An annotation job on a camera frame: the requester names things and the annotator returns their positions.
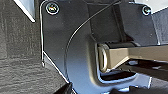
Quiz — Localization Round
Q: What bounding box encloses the thin black cable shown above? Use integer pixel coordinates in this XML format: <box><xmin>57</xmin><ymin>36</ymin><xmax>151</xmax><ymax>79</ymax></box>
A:
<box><xmin>64</xmin><ymin>0</ymin><xmax>123</xmax><ymax>85</ymax></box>

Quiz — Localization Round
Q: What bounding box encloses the round silver base bolt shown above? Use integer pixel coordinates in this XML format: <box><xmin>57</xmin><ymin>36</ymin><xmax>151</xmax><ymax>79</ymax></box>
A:
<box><xmin>141</xmin><ymin>4</ymin><xmax>153</xmax><ymax>17</ymax></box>
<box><xmin>45</xmin><ymin>1</ymin><xmax>61</xmax><ymax>16</ymax></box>

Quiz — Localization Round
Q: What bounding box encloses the white wardrobe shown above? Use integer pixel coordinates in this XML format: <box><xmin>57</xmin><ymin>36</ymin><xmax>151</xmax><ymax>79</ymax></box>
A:
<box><xmin>149</xmin><ymin>0</ymin><xmax>168</xmax><ymax>15</ymax></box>

